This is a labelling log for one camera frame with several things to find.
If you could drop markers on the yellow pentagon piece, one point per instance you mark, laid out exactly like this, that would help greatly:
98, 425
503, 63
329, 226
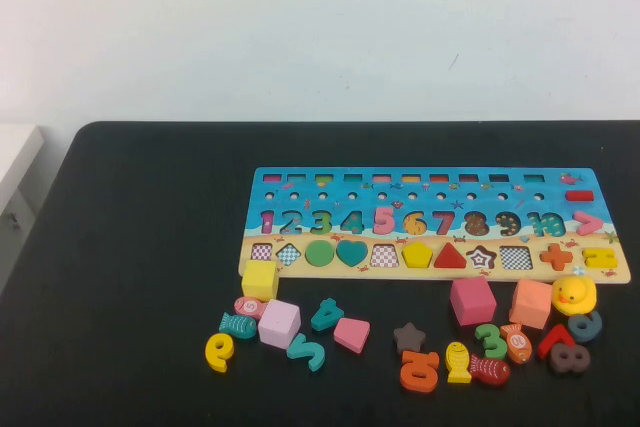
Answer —
418, 256

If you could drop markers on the green circle piece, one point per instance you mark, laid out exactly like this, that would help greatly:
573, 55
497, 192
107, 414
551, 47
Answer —
320, 253

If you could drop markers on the teal heart piece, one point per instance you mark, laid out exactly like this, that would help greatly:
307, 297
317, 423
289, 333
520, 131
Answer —
352, 252

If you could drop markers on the teal number four piece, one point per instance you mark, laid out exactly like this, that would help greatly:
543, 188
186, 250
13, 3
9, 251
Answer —
323, 321

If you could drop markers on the pink trapezoid piece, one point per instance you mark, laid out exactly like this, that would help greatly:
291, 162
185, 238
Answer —
352, 333

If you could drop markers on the red triangle piece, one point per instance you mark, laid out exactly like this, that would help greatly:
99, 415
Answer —
451, 260

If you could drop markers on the teal number two piece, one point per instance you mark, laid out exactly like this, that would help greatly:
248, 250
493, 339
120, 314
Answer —
315, 357

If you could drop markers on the brown star piece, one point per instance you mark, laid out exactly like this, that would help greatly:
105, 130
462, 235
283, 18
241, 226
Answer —
409, 338

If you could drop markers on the wooden number shape puzzle board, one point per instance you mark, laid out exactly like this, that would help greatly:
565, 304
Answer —
500, 187

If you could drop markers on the yellow number six piece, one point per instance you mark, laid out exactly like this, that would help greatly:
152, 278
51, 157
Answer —
217, 361

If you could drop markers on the orange number ten piece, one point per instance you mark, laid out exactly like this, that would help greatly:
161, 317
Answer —
419, 386

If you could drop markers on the green number three piece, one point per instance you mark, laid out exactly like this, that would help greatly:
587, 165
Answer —
500, 342

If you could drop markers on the orange plus sign piece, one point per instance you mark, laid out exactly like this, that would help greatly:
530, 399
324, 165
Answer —
556, 257

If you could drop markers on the red minus sign piece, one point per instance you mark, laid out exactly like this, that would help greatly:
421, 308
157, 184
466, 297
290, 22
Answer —
580, 195

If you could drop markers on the red number seven piece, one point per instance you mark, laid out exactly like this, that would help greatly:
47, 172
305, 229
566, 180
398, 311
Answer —
548, 342

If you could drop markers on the pink greater-than sign piece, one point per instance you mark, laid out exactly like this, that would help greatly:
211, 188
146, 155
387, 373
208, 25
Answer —
595, 223

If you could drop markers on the yellow equals sign piece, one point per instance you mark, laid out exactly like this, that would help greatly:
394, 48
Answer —
600, 252

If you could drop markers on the brown number eight piece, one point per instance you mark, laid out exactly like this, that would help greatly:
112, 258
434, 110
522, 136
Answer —
570, 357

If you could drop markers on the slate blue number nine piece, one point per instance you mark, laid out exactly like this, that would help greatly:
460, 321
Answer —
595, 328

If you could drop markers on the yellow foam cube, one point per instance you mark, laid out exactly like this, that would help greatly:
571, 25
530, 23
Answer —
260, 279

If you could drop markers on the pink wooden fish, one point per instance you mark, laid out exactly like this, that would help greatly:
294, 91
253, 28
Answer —
249, 306

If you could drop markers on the light pink foam cube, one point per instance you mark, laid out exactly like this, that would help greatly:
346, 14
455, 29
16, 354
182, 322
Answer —
279, 324

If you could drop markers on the teal wooden fish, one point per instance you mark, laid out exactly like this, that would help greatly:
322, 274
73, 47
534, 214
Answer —
239, 326

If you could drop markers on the magenta foam cube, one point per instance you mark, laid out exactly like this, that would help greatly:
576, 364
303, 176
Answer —
471, 299

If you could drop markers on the yellow wooden fish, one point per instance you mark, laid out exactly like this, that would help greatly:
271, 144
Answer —
457, 359

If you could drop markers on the salmon foam cube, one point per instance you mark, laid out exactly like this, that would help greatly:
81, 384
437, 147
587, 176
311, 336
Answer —
531, 302

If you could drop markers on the orange wooden fish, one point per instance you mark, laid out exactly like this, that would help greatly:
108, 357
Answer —
518, 344

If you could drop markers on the red wooden fish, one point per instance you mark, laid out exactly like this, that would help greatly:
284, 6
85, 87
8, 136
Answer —
494, 371

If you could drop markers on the yellow rubber duck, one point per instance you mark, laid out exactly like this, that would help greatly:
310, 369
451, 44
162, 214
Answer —
576, 292

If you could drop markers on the white cabinet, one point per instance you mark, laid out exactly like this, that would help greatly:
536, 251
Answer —
15, 157

